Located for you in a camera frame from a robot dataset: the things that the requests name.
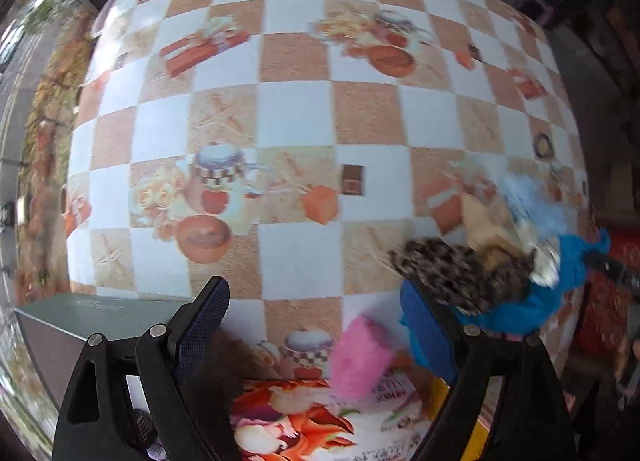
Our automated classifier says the red patterned cloth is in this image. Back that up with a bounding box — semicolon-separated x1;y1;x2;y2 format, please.
580;231;640;382

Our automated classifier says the blue shoe cover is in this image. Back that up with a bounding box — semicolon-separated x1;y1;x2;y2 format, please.
447;228;613;342

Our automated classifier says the pink sponge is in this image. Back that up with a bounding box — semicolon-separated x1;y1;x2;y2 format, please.
327;316;396;402

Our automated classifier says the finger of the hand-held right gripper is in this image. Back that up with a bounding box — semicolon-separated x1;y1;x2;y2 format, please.
582;248;640;292

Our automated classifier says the leopard print scrunchie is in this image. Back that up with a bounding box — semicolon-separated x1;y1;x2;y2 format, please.
387;236;533;317

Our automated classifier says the flat flower printed box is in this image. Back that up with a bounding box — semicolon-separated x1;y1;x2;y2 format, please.
230;366;488;461

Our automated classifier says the purple white knit sock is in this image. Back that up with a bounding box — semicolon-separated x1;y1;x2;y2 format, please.
520;226;562;288

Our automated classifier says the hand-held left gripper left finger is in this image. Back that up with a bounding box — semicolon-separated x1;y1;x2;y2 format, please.
52;276;241;461

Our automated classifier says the grey cardboard box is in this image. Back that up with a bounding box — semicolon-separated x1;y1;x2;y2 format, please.
14;293;201;412

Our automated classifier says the checkered printed tablecloth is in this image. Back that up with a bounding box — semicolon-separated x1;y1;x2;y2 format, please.
65;0;588;392

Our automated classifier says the light blue fluffy cloth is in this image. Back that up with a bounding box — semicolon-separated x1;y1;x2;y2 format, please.
500;173;568;237

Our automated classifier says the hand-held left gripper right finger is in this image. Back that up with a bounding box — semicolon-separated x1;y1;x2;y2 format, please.
400;278;578;461

